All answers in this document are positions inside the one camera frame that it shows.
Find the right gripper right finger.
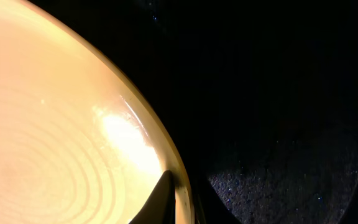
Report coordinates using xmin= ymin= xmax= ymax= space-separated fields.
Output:
xmin=194 ymin=180 xmax=241 ymax=224

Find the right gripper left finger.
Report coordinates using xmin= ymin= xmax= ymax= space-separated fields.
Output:
xmin=130 ymin=170 xmax=176 ymax=224

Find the black round tray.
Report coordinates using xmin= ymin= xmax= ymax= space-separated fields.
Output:
xmin=37 ymin=1 xmax=358 ymax=223

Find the yellow plate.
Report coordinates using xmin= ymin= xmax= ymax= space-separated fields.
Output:
xmin=0 ymin=1 xmax=195 ymax=223

